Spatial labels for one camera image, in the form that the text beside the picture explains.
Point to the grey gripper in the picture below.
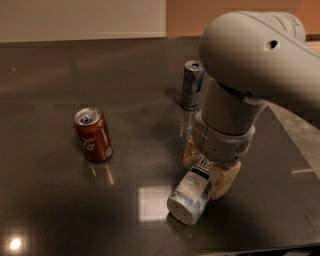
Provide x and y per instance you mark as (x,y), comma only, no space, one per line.
(220,144)

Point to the blue labelled plastic bottle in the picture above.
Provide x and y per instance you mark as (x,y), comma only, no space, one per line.
(189,199)

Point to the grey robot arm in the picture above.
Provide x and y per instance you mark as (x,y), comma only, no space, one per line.
(252,58)

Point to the tall grey slim can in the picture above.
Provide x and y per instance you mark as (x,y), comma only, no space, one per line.
(192,83)

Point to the red cola can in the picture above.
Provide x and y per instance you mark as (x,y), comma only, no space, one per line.
(91,127)

